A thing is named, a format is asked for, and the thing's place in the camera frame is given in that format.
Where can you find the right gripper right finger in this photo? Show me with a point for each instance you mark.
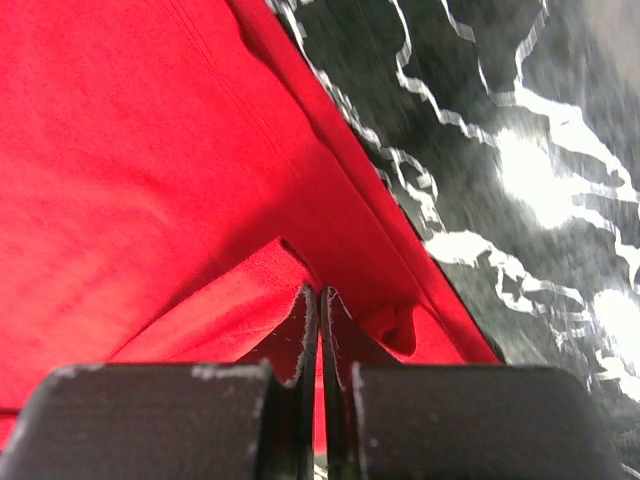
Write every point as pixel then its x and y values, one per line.
pixel 387 420

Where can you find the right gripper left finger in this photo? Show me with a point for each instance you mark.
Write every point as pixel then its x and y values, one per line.
pixel 250 419

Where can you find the dark red t shirt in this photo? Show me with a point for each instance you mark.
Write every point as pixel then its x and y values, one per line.
pixel 171 174

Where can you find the black marble pattern mat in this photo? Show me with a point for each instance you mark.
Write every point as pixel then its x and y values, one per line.
pixel 508 132

